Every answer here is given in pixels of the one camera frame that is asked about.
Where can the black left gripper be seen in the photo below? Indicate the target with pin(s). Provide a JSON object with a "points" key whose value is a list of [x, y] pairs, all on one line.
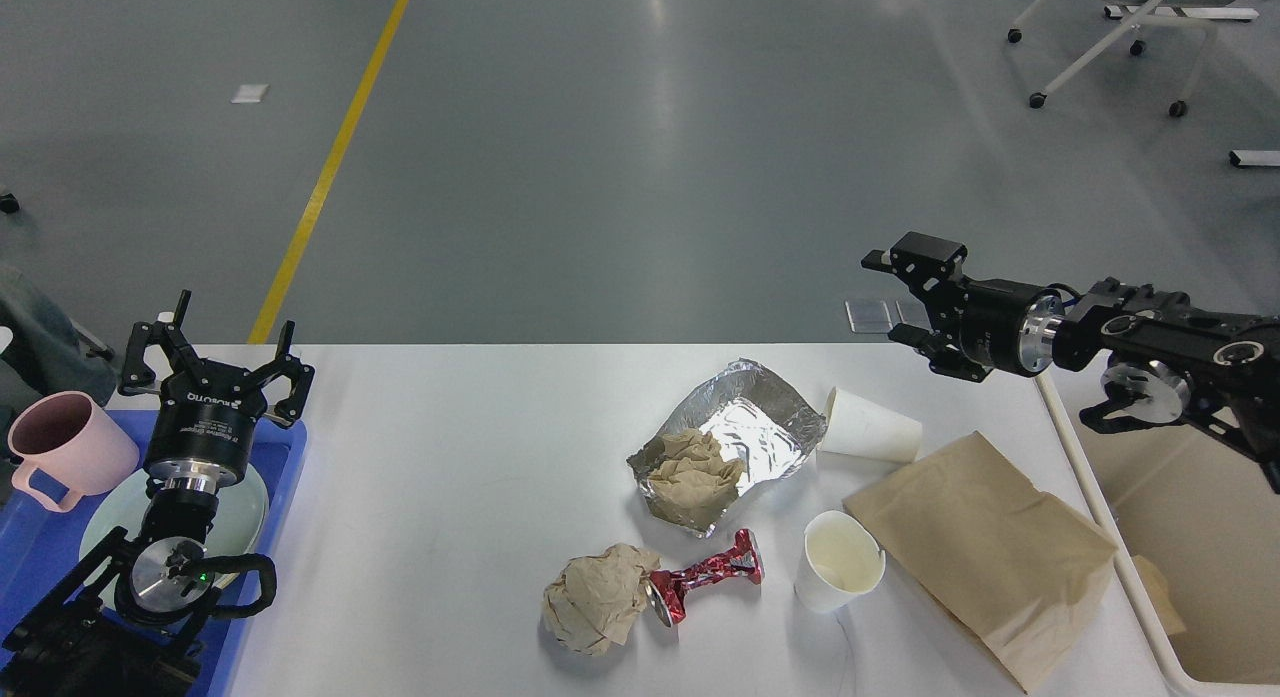
{"points": [[205, 427]]}

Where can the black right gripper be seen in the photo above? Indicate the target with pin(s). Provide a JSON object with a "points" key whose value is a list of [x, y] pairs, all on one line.
{"points": [[991, 325]]}

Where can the light green plate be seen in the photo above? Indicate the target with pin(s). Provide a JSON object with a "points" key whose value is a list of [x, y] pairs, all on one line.
{"points": [[235, 529]]}

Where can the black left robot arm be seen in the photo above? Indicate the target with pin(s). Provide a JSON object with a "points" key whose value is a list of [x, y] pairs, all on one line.
{"points": [[125, 620]]}

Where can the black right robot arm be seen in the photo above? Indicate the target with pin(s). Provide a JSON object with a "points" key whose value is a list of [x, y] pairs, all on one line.
{"points": [[1169, 363]]}

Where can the right floor socket plate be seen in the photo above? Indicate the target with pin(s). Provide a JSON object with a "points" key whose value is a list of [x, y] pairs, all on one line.
{"points": [[912, 312]]}

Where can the floor socket plate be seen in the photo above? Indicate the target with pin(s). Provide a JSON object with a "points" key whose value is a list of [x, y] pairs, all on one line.
{"points": [[912, 312], [869, 316]]}

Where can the left floor socket plate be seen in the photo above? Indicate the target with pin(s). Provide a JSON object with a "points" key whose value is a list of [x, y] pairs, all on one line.
{"points": [[869, 316]]}

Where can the lying white paper cup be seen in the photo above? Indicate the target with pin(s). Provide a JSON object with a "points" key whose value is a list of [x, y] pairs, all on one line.
{"points": [[858, 427]]}

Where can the pink mug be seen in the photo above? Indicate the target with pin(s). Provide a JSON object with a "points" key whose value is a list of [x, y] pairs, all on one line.
{"points": [[69, 436]]}

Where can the person in jeans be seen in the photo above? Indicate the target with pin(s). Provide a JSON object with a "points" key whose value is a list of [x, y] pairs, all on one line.
{"points": [[45, 355]]}

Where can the aluminium foil tray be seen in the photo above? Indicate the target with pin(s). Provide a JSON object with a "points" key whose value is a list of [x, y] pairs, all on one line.
{"points": [[751, 409]]}

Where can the upright white paper cup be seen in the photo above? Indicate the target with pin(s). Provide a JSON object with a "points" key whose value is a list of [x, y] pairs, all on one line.
{"points": [[841, 561]]}

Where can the brown paper bag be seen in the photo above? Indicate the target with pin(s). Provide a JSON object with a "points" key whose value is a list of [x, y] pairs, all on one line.
{"points": [[1024, 572]]}

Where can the crumpled brown paper in foil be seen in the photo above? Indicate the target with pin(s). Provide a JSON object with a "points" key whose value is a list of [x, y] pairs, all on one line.
{"points": [[695, 481]]}

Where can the white plastic bin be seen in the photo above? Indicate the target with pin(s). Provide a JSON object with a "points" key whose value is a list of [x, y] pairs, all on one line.
{"points": [[1205, 516]]}

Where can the white bar on floor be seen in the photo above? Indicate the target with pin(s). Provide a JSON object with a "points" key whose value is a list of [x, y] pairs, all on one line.
{"points": [[1254, 159]]}

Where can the brown paper scrap in bin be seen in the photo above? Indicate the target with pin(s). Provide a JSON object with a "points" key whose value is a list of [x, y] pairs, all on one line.
{"points": [[1157, 587]]}

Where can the crushed red can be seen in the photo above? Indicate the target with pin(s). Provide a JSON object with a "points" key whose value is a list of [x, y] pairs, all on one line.
{"points": [[667, 590]]}

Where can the white rolling chair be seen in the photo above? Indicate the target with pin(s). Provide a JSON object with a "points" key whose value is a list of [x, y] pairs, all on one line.
{"points": [[1170, 14]]}

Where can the crumpled brown paper ball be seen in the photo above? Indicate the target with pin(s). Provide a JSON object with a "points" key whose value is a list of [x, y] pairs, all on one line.
{"points": [[594, 602]]}

